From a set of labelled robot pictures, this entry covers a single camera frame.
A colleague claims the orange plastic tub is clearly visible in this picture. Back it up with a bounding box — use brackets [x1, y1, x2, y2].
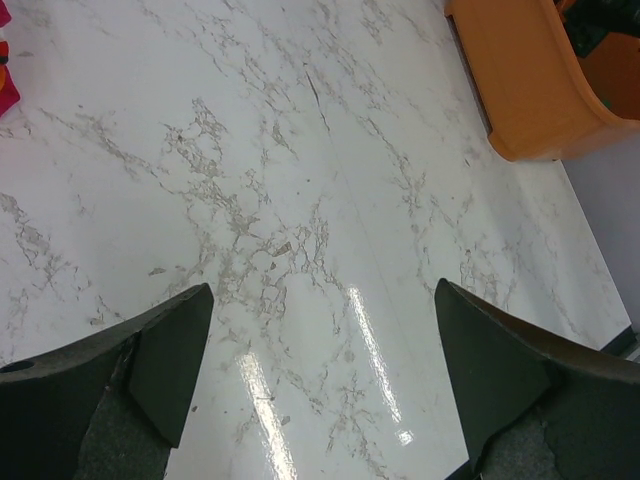
[445, 1, 639, 161]

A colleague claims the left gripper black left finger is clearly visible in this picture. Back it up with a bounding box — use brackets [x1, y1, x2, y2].
[1, 284, 214, 479]

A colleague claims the pink folded t-shirt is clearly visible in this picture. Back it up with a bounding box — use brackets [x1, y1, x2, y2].
[0, 0, 21, 116]

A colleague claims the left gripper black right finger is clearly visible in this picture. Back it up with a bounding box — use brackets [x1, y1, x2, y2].
[435, 279, 639, 479]

